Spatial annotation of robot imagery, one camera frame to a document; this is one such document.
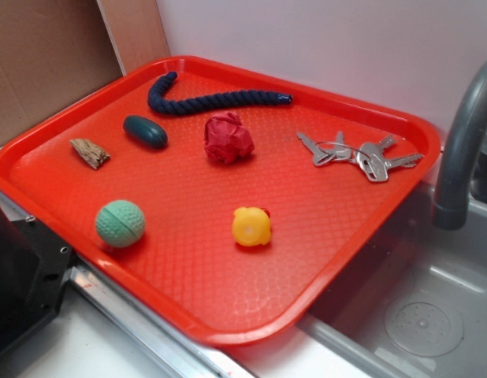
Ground silver keys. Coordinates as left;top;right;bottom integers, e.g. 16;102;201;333
296;131;424;183

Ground red plastic tray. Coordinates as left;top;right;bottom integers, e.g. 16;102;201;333
0;57;441;347

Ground yellow rubber duck toy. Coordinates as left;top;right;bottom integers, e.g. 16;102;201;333
232;207;271;247

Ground crumpled red paper ball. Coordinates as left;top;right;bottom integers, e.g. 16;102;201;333
204;111;255;164

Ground dark teal oval object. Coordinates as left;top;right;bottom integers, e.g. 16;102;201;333
123;115;168;149

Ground green dimpled ball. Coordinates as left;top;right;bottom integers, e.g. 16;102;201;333
95;200;146;248

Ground small brown wood piece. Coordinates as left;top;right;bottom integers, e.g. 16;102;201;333
69;139;110;170

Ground grey toy sink basin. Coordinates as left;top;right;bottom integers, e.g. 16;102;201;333
299;184;487;377

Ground grey plastic faucet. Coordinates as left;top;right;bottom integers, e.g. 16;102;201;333
431;62;487;230

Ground brown cardboard panel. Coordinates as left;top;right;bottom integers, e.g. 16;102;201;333
0;1;170;147

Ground dark blue rope piece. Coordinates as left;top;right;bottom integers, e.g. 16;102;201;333
147;71;294;116

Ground silver metal rail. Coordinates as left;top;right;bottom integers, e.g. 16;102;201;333
0;184;255;378

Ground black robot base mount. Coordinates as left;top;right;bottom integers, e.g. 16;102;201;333
0;207;73;358

